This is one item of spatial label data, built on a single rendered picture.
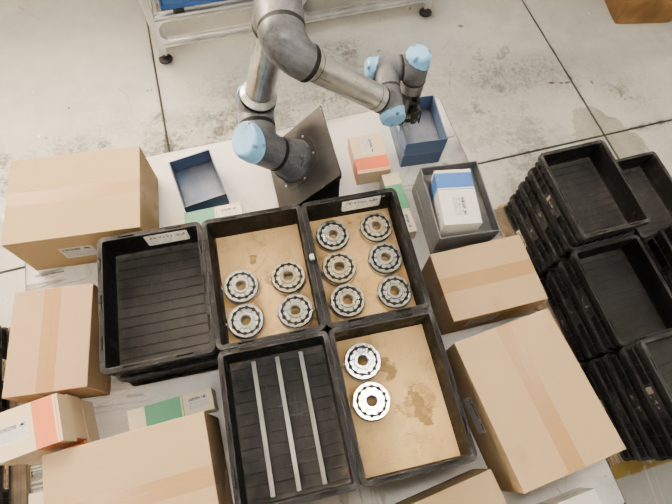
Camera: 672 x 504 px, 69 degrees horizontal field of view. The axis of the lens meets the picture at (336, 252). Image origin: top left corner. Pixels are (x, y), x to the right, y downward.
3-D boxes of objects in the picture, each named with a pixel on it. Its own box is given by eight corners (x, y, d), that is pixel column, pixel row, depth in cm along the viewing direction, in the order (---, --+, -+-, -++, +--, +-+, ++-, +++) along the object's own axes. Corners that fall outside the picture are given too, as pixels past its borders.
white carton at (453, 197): (428, 185, 166) (434, 170, 158) (462, 183, 167) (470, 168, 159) (438, 237, 158) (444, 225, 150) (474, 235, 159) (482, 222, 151)
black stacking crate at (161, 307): (113, 255, 152) (98, 239, 141) (208, 238, 155) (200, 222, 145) (118, 382, 136) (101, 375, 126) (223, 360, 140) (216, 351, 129)
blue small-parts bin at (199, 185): (173, 172, 178) (167, 161, 171) (213, 160, 180) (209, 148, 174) (188, 217, 170) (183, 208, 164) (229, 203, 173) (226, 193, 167)
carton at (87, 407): (43, 465, 137) (28, 465, 130) (36, 423, 142) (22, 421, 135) (100, 442, 140) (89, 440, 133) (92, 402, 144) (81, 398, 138)
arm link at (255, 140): (262, 176, 160) (229, 164, 149) (259, 140, 164) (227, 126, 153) (288, 161, 153) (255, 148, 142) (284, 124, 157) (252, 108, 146)
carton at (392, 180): (379, 183, 178) (381, 174, 173) (395, 181, 179) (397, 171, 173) (397, 241, 169) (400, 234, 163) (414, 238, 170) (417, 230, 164)
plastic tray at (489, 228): (417, 175, 168) (419, 167, 164) (472, 168, 170) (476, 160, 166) (436, 245, 158) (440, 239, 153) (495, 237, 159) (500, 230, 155)
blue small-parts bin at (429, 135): (391, 112, 183) (394, 99, 177) (430, 107, 184) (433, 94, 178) (403, 156, 175) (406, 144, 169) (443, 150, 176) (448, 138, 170)
